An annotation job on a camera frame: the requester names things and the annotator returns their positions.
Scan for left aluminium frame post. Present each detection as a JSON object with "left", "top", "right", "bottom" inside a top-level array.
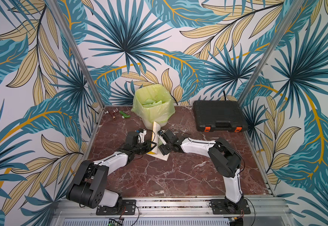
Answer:
[{"left": 47, "top": 0, "right": 105, "bottom": 110}]

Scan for black tool case orange latches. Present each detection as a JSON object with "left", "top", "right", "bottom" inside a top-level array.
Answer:
[{"left": 193, "top": 100, "right": 248, "bottom": 132}]

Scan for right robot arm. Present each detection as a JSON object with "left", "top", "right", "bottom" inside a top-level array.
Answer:
[{"left": 157, "top": 130, "right": 243, "bottom": 203}]

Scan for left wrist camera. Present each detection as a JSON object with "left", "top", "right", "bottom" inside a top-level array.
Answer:
[{"left": 136, "top": 129, "right": 147, "bottom": 144}]

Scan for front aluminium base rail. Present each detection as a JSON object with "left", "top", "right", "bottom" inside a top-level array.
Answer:
[{"left": 50, "top": 195, "right": 295, "bottom": 226}]

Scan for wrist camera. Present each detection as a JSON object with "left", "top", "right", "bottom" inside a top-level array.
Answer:
[
  {"left": 157, "top": 130, "right": 166, "bottom": 145},
  {"left": 136, "top": 129, "right": 147, "bottom": 144}
]

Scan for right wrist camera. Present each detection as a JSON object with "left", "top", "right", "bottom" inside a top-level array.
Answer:
[{"left": 157, "top": 130, "right": 166, "bottom": 145}]

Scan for right aluminium frame post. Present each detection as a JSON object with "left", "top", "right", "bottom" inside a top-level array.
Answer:
[{"left": 238, "top": 0, "right": 304, "bottom": 106}]

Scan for yellow cartoon cover book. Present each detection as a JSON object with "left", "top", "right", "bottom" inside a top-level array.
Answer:
[{"left": 147, "top": 121, "right": 169, "bottom": 161}]

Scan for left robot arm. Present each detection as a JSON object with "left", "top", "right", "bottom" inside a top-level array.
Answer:
[{"left": 66, "top": 130, "right": 157, "bottom": 209}]

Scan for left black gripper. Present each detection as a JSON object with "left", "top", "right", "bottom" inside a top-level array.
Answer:
[{"left": 132, "top": 138, "right": 157, "bottom": 154}]

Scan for aluminium frame post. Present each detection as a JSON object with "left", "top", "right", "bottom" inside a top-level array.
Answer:
[
  {"left": 47, "top": 0, "right": 105, "bottom": 110},
  {"left": 238, "top": 0, "right": 304, "bottom": 106}
]

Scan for green plastic bin liner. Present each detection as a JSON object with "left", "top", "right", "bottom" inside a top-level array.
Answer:
[{"left": 131, "top": 84, "right": 176, "bottom": 124}]

